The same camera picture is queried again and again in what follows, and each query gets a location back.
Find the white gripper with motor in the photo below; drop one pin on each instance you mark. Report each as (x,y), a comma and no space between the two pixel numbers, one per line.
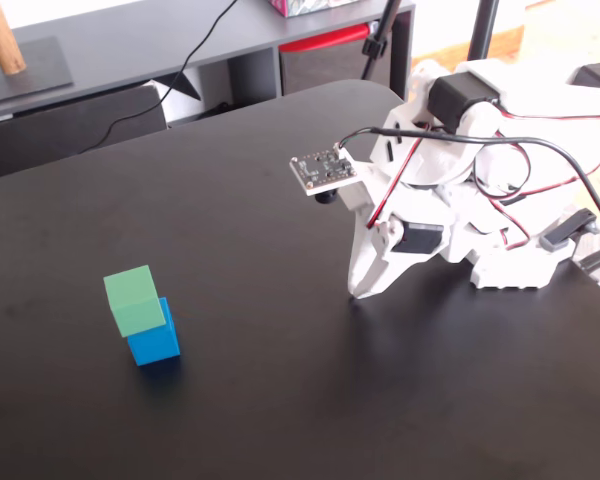
(414,241)

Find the green cube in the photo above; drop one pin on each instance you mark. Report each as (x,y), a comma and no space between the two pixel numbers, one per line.
(132,300)

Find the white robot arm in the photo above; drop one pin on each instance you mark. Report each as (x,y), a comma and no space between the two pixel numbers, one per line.
(530,90)

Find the blue cube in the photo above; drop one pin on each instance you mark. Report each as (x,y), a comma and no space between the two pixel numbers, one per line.
(155,347)

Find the grey black table clamp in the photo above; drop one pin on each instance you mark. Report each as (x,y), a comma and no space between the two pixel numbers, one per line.
(565,232)

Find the small dark storage box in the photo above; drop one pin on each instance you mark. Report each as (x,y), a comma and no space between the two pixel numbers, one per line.
(325,70)

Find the slanted black stand leg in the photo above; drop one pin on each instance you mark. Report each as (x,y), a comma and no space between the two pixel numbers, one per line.
(380,35)

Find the red flat item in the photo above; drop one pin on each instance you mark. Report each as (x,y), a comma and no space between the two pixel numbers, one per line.
(330,39)

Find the white black printed sheet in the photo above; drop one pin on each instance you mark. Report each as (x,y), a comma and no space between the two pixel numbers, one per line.
(185,100)

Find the black vertical pole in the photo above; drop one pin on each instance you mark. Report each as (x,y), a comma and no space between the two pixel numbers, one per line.
(484,27)

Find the patterned tissue box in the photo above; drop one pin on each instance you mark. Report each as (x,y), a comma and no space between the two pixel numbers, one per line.
(305,6)

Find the grey shelf unit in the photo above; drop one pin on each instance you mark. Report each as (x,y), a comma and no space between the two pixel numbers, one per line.
(130,35)

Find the wide dark storage box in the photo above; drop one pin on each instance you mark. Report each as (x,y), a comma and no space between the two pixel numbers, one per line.
(55,132)

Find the wooden pole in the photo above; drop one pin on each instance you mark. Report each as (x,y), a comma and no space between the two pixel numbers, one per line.
(2,40)

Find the bare circuit board camera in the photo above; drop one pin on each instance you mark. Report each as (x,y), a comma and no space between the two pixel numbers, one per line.
(322,170)

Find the dark grey flat base plate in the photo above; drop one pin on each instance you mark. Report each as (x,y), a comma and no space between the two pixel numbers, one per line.
(30,82)

